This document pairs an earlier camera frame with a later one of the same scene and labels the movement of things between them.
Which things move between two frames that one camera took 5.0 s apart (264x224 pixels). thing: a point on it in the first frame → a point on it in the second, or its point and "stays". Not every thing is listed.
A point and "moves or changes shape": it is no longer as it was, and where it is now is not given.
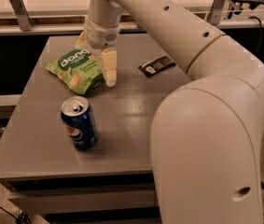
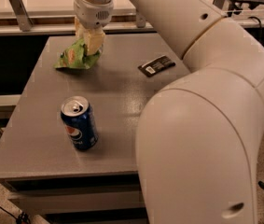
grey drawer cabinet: [117, 198] stays
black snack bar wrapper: [157, 65] stays
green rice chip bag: [77, 69] moves or changes shape
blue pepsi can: [80, 122] stays
